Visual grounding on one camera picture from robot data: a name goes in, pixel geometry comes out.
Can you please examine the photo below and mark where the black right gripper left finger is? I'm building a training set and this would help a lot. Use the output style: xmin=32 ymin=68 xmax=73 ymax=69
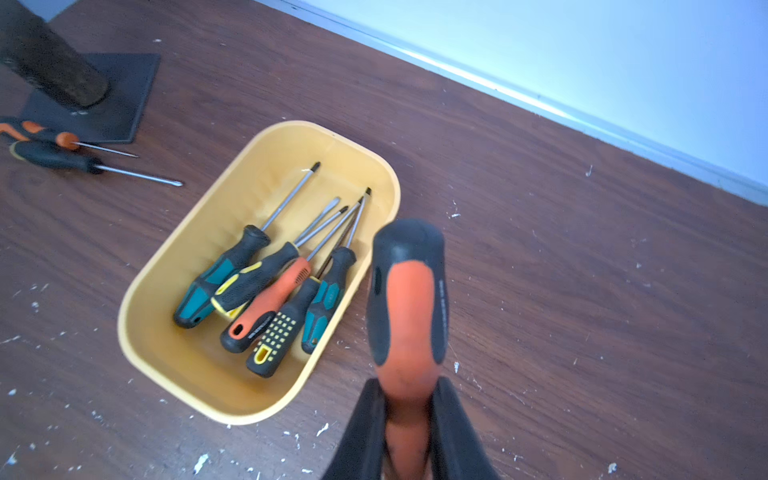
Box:
xmin=322 ymin=378 xmax=387 ymax=480

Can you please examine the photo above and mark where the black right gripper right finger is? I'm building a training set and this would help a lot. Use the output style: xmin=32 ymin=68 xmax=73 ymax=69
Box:
xmin=429 ymin=377 xmax=499 ymax=480

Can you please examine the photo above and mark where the black yellow dotted screwdriver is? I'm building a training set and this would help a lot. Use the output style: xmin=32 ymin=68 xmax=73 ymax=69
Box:
xmin=245 ymin=227 xmax=355 ymax=380

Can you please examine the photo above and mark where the small green handled screwdriver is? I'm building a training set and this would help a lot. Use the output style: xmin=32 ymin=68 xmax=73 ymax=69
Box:
xmin=301 ymin=187 xmax=371 ymax=354

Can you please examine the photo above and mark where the orange handled screwdriver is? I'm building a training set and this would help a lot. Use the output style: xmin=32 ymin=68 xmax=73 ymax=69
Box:
xmin=219 ymin=197 xmax=365 ymax=355

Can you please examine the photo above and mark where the orange black large screwdriver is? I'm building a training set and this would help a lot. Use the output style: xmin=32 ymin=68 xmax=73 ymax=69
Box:
xmin=366 ymin=219 xmax=448 ymax=479

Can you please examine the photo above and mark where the black yellow long screwdriver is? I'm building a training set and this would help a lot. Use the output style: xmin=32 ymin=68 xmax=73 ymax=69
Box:
xmin=209 ymin=205 xmax=350 ymax=316

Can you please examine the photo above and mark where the yellow handled flathead screwdriver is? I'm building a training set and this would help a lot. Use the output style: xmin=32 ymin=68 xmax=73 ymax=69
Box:
xmin=215 ymin=195 xmax=343 ymax=322

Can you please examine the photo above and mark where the green black handled screwdriver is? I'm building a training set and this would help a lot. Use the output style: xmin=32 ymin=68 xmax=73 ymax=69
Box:
xmin=173 ymin=161 xmax=321 ymax=329

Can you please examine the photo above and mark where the small orange precision screwdriver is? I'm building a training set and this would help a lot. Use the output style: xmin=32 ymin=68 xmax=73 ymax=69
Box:
xmin=1 ymin=116 xmax=137 ymax=158

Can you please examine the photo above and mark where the small black precision screwdriver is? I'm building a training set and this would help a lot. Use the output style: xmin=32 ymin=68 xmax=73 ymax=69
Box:
xmin=9 ymin=141 xmax=184 ymax=187

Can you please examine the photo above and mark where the yellow plastic storage box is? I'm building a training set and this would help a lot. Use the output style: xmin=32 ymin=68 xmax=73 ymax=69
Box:
xmin=117 ymin=120 xmax=401 ymax=425

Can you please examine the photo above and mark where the pink artificial blossom tree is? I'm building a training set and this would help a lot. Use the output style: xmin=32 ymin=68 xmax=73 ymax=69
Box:
xmin=1 ymin=0 xmax=110 ymax=110

